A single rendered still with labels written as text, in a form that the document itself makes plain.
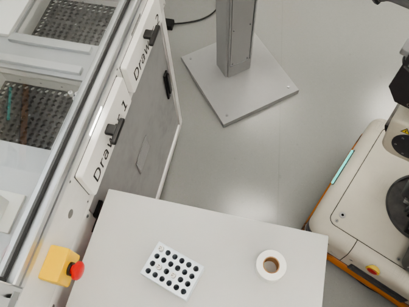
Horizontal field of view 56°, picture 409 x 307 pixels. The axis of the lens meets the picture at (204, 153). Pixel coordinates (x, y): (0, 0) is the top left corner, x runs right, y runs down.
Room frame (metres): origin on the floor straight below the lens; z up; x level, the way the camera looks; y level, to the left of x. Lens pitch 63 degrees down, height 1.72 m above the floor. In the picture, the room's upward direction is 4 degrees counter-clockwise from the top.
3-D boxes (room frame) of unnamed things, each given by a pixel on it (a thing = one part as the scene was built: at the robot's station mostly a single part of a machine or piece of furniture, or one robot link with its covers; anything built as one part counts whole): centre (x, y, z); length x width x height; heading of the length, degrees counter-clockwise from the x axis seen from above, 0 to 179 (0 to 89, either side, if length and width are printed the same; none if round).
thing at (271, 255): (0.16, -0.13, 0.78); 0.07 x 0.07 x 0.04
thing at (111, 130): (0.49, 0.22, 0.91); 0.07 x 0.04 x 0.01; 163
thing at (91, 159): (0.50, 0.24, 0.87); 0.29 x 0.02 x 0.11; 163
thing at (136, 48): (0.80, 0.15, 0.87); 0.29 x 0.02 x 0.11; 163
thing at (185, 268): (0.17, 0.10, 0.78); 0.12 x 0.08 x 0.04; 57
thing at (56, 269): (0.18, 0.33, 0.88); 0.07 x 0.05 x 0.07; 163
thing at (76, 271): (0.17, 0.29, 0.88); 0.04 x 0.03 x 0.04; 163
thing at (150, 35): (0.79, 0.12, 0.91); 0.07 x 0.04 x 0.01; 163
